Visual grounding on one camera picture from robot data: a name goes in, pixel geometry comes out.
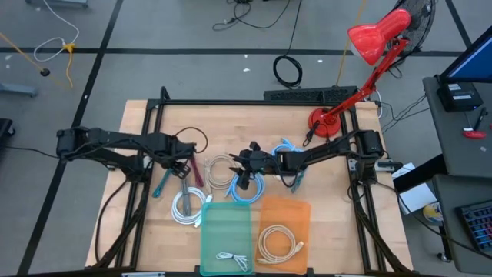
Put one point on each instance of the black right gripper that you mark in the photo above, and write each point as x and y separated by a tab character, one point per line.
261	161

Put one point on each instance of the black mini computer box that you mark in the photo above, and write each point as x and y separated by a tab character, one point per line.
459	98

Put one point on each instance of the grey table foot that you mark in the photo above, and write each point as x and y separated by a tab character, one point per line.
17	90
57	3

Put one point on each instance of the black perforated computer case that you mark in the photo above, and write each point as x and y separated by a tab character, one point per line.
309	95

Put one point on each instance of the black computer monitor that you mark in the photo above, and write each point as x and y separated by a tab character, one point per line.
474	61

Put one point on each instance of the black bar between desks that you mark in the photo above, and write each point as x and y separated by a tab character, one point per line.
423	173

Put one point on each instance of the grey desk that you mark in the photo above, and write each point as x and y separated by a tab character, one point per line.
449	231
453	146

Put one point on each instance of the green translucent plastic bin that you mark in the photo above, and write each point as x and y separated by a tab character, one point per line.
227	231

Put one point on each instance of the black floor fan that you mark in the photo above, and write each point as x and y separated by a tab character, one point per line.
423	27

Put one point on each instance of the black pen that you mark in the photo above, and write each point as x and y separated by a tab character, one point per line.
480	118

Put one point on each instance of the black round floor weight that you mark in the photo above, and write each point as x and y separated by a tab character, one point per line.
45	72

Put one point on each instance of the backlit black keyboard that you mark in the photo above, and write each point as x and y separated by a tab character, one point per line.
478	225

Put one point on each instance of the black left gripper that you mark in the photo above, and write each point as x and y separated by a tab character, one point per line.
182	152

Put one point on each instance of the small red tool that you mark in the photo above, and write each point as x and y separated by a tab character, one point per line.
474	134

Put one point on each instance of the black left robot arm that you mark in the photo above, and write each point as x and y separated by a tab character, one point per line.
115	138

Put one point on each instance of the orange translucent plastic bin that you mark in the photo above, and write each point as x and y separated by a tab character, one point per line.
284	211

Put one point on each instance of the red desk lamp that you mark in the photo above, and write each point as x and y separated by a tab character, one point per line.
376	36

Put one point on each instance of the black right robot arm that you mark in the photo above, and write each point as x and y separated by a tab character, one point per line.
326	152

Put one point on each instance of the white paper box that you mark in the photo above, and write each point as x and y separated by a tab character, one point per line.
417	196

